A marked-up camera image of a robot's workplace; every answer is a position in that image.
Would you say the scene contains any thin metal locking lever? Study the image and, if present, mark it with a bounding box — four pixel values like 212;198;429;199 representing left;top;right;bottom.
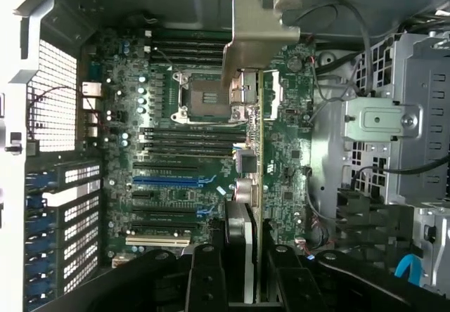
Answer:
153;48;177;74

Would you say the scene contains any white power connector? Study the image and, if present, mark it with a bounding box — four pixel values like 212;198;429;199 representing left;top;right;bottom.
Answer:
111;254;136;269

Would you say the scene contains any white expansion slot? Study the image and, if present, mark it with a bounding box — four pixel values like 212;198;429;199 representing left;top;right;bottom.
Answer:
125;235;191;247

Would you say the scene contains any open black PC case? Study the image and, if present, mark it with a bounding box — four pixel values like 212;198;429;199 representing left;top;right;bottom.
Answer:
0;0;450;312

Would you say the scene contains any long black expansion slot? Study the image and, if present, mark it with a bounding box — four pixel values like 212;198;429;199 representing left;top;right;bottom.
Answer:
132;162;198;173
132;211;198;221
132;223;198;233

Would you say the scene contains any CPU socket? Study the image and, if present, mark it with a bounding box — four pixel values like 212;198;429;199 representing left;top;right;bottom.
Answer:
170;69;233;123

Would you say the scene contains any red black twisted wire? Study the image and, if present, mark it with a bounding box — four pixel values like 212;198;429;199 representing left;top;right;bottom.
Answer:
29;85;106;141

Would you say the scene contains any metal socket cover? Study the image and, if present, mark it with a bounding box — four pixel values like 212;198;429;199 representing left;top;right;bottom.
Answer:
269;70;285;120

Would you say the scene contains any green motherboard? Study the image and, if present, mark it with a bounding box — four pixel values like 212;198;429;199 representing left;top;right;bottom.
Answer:
79;27;317;267

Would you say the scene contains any grey looping wire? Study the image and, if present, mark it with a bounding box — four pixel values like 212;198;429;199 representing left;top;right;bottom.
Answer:
294;1;374;97

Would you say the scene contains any silver disk bay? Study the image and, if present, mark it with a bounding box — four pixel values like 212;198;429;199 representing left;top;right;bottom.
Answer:
342;32;450;204

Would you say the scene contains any black RAM slot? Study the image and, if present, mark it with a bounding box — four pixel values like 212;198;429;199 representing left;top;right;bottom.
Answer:
150;47;226;56
140;141;247;150
140;126;247;135
150;39;226;48
140;149;247;160
140;134;247;142
150;31;226;40
150;55;226;64

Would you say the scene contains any round coin battery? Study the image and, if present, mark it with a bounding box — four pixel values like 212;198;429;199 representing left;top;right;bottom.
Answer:
287;54;306;73

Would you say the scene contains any blue expansion slot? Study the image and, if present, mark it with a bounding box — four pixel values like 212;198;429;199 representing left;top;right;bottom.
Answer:
132;177;198;188

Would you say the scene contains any black intrusion switch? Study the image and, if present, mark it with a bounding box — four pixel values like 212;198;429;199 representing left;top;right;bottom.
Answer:
5;131;23;155

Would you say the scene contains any blue wire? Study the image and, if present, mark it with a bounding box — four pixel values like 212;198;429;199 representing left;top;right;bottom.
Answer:
393;254;422;287

